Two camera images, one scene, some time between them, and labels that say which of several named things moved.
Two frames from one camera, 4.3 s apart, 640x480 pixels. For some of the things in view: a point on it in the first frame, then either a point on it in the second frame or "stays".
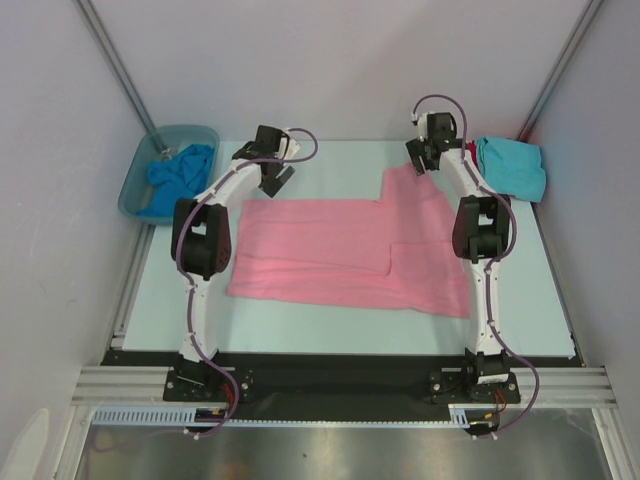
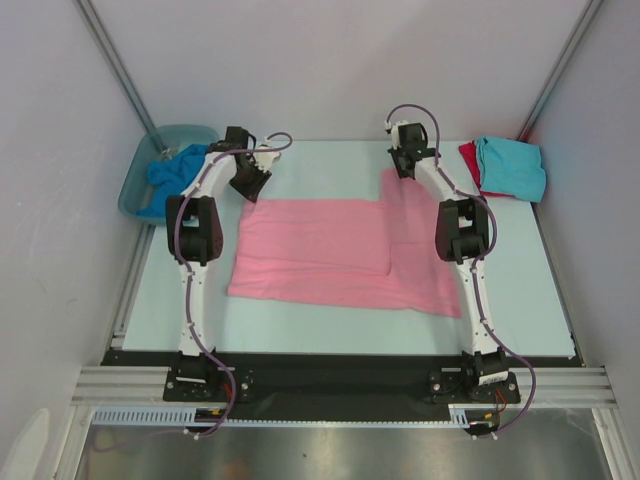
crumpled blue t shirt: (179, 179) stays
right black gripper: (419, 153) -> (407, 157)
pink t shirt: (395, 251) stays
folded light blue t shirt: (511, 167) stays
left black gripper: (279, 183) -> (251, 191)
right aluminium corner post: (589, 14) stays
